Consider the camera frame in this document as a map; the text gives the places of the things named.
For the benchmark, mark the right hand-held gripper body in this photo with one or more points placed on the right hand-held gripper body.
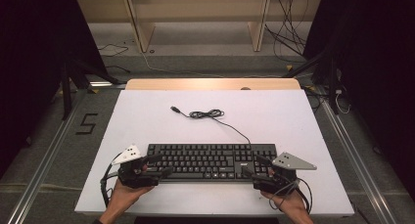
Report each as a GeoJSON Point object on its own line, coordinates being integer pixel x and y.
{"type": "Point", "coordinates": [284, 176]}

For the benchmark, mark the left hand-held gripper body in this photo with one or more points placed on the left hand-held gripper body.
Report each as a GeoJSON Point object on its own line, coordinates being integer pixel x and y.
{"type": "Point", "coordinates": [130, 173]}

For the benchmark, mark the black computer keyboard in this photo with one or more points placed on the black computer keyboard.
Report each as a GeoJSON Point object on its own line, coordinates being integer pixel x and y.
{"type": "Point", "coordinates": [202, 162]}

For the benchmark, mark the person's left hand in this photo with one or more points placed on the person's left hand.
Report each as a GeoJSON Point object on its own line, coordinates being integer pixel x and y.
{"type": "Point", "coordinates": [125, 194]}

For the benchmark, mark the person's right hand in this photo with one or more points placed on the person's right hand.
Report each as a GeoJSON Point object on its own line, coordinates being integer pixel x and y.
{"type": "Point", "coordinates": [290, 202]}

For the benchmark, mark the black metal stand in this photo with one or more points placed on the black metal stand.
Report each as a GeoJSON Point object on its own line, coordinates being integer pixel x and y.
{"type": "Point", "coordinates": [332, 83]}
{"type": "Point", "coordinates": [67, 87]}

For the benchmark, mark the light wooden shelf unit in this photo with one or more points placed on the light wooden shelf unit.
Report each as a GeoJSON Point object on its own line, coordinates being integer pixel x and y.
{"type": "Point", "coordinates": [195, 8]}

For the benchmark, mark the long aluminium floor rail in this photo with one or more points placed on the long aluminium floor rail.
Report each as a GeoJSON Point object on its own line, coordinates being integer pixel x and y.
{"type": "Point", "coordinates": [42, 171]}
{"type": "Point", "coordinates": [359, 158]}

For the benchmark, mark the short aluminium rail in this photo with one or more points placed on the short aluminium rail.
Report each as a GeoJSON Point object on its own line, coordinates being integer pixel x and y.
{"type": "Point", "coordinates": [107, 84]}

